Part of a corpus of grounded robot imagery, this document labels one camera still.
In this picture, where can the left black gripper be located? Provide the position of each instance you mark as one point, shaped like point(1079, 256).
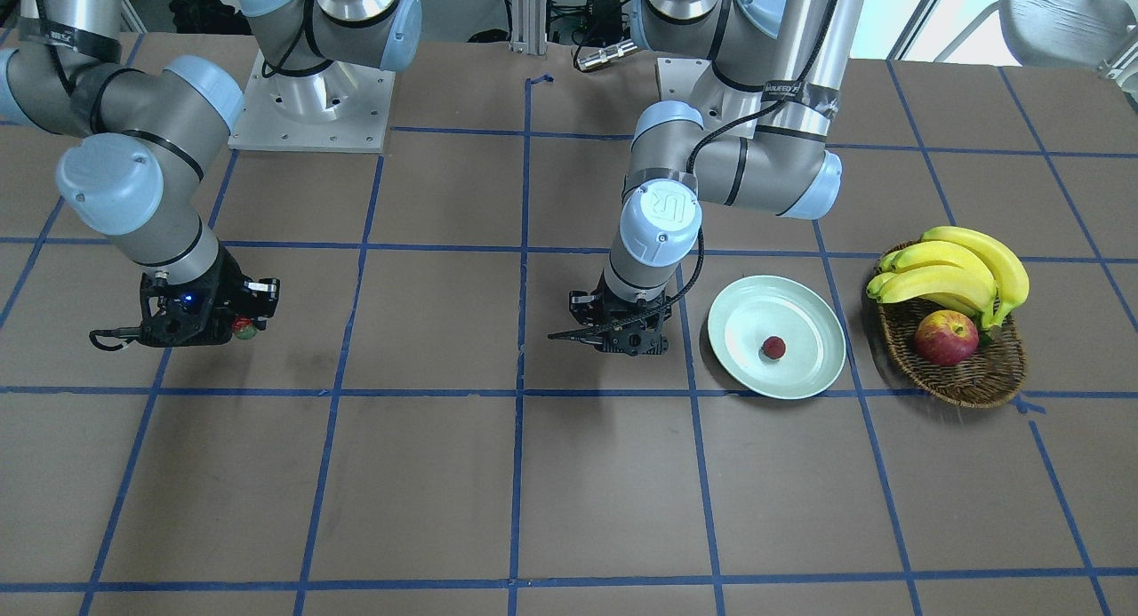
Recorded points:
point(582, 306)

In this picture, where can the light green plate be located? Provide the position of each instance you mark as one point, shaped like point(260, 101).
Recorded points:
point(757, 307)

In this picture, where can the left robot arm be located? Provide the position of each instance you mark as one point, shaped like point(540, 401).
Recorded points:
point(752, 134)

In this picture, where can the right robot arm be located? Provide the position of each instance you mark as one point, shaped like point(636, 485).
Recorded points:
point(146, 140)

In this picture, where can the woven wicker basket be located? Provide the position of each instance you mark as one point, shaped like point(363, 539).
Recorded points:
point(991, 376)

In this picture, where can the red apple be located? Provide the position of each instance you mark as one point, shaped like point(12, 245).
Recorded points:
point(946, 337)

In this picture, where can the grey chair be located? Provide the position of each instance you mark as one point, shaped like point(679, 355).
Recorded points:
point(1098, 35)

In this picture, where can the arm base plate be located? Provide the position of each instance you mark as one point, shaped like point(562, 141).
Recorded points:
point(690, 81)
point(344, 109)

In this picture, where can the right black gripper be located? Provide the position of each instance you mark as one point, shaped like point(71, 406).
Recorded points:
point(228, 289)

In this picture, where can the yellow banana bunch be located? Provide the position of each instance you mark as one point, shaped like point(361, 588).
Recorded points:
point(958, 268)

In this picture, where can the strawberry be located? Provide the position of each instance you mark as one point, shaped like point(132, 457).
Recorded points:
point(243, 328)
point(774, 348)

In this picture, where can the aluminium frame post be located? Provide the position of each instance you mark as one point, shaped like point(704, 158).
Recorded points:
point(527, 27)

